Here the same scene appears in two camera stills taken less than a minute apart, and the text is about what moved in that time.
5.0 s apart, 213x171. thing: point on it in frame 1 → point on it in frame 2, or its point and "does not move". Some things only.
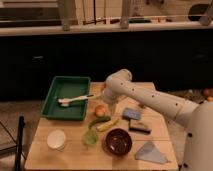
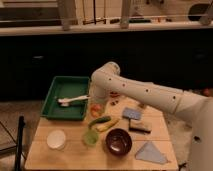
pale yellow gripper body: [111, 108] → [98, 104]
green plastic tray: [67, 87] does not move
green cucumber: [99, 119] does not move
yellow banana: [107, 125] does not move
